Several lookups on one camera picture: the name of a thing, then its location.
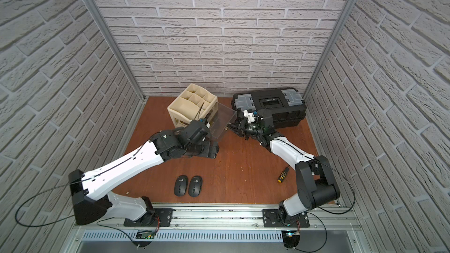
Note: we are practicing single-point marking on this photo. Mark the transparent grey top drawer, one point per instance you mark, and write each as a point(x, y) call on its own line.
point(218, 120)

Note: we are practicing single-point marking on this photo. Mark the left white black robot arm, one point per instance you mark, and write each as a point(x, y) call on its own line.
point(92, 193)

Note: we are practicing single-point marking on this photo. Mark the black computer mouse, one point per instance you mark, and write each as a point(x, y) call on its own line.
point(181, 185)
point(195, 186)

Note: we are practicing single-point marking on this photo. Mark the black plastic toolbox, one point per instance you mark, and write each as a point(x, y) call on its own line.
point(286, 105)

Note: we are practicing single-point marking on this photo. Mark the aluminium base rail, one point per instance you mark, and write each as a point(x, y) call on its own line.
point(222, 223)

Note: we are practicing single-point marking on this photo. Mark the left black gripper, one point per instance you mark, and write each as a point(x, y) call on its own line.
point(210, 148)

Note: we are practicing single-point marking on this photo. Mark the yellow black screwdriver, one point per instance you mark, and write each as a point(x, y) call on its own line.
point(283, 175)

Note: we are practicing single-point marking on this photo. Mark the beige drawer organizer cabinet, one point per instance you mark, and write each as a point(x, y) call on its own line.
point(194, 103)

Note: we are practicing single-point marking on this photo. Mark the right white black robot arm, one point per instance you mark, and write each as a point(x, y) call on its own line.
point(315, 181)

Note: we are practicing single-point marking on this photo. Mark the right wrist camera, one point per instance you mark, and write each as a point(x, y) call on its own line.
point(251, 116)

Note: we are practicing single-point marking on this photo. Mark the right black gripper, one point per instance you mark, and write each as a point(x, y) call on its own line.
point(242, 128)

